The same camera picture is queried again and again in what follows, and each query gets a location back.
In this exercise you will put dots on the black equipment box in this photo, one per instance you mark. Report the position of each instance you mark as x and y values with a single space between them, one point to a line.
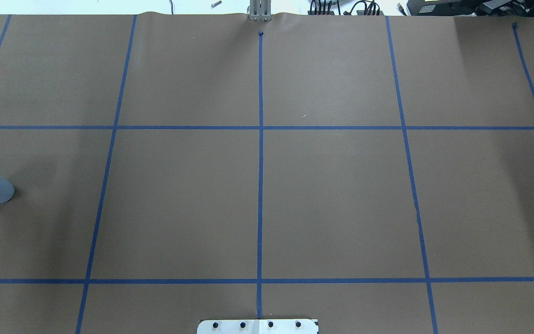
497 8

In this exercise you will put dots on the aluminium frame post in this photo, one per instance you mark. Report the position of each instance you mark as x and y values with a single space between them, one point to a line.
260 10

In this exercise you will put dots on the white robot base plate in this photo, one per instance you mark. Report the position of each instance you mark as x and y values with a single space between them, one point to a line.
259 326

